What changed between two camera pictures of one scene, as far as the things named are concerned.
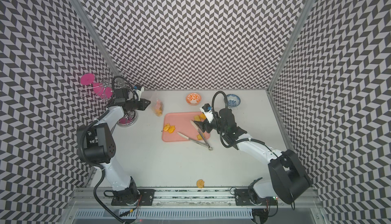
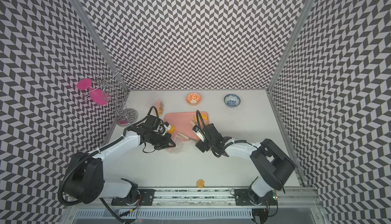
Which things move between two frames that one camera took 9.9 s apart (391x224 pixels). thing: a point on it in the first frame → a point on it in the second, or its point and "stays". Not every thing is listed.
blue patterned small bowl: [233, 100] stays
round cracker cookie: [200, 184] stays
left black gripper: [143, 105] → [166, 143]
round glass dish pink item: [125, 121] stays
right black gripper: [206, 124] → [202, 146]
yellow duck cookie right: [171, 129] stays
